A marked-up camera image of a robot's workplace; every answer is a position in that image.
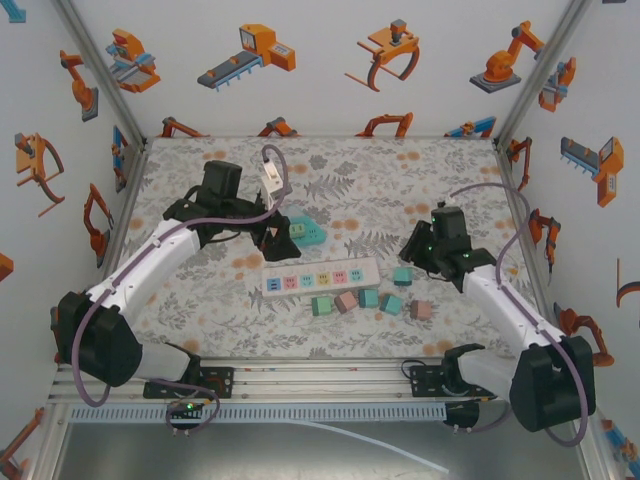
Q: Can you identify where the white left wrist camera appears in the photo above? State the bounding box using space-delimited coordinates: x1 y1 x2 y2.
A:
260 155 283 210

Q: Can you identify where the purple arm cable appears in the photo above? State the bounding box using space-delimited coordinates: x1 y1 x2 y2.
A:
71 144 289 437
448 181 592 447

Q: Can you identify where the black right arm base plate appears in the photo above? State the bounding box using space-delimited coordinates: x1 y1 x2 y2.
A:
409 364 501 400

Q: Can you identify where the aluminium frame rail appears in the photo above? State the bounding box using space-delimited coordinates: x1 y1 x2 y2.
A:
47 356 594 402

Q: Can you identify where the white plastic tube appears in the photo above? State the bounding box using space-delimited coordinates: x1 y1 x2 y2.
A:
298 418 451 474

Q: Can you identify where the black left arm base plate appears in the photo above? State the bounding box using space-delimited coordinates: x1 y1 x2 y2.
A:
143 365 236 400

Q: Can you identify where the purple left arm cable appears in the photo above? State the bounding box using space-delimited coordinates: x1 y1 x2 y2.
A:
71 144 289 437

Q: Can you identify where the white power strip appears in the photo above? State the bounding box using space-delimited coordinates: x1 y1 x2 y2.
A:
261 257 380 299

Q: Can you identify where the circuit board with green light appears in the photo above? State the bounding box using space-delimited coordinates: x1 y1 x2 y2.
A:
166 398 205 427

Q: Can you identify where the floral table mat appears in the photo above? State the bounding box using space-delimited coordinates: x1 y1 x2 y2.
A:
82 135 559 359

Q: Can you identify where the aluminium corner post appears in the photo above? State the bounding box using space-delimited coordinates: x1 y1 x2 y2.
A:
51 0 150 147
493 0 595 147

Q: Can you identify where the black controller box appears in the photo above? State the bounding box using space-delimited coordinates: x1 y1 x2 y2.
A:
441 399 481 432

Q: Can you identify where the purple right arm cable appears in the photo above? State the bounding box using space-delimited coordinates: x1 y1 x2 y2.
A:
448 181 592 447

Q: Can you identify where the teal power strip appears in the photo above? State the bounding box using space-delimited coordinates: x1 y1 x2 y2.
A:
281 203 330 250

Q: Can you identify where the white slotted cable duct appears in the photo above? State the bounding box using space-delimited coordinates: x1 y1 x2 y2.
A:
68 405 447 423

